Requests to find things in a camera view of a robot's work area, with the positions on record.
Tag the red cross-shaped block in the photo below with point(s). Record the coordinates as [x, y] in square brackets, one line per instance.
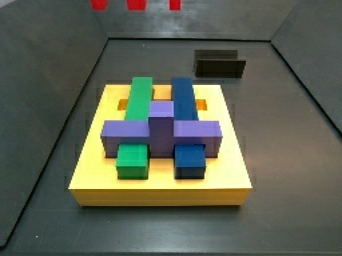
[134, 5]

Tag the yellow base board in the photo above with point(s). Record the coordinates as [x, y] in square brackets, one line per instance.
[97, 187]

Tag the purple cross block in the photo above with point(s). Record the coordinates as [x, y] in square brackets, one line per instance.
[161, 133]

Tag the blue long block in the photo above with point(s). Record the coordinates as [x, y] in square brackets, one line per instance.
[189, 150]

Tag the green long block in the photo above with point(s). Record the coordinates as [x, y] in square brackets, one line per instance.
[133, 151]

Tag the black angled holder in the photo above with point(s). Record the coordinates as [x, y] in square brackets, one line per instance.
[219, 64]

